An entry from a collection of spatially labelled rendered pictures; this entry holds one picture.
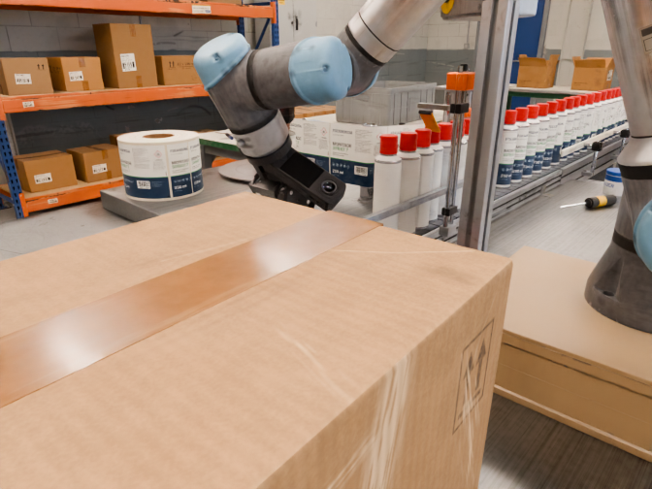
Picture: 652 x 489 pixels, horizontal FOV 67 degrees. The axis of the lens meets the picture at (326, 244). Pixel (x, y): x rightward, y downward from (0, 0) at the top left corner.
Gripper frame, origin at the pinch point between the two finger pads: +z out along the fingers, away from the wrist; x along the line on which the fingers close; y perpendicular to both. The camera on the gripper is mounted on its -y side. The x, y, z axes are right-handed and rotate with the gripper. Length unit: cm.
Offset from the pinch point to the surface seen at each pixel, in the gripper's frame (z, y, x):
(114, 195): 3, 71, 6
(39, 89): 37, 358, -67
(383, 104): 90, 120, -156
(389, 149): -2.0, -0.1, -21.8
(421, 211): 15.2, -1.9, -23.4
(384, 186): 3.3, -0.1, -17.5
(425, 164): 6.6, -1.9, -28.4
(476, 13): -17.3, -10.0, -41.4
